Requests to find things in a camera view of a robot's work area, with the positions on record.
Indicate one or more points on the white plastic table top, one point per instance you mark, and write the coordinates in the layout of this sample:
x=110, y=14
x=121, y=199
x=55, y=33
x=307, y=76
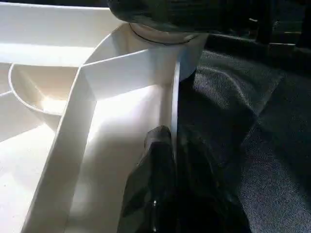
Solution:
x=73, y=97

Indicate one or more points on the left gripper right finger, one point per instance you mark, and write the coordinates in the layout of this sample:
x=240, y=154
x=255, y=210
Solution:
x=204, y=194

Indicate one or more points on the black work mat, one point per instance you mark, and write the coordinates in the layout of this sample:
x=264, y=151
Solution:
x=272, y=145

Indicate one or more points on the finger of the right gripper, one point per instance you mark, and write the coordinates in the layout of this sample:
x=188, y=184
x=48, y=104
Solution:
x=184, y=14

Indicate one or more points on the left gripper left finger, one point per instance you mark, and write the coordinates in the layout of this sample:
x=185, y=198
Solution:
x=153, y=189

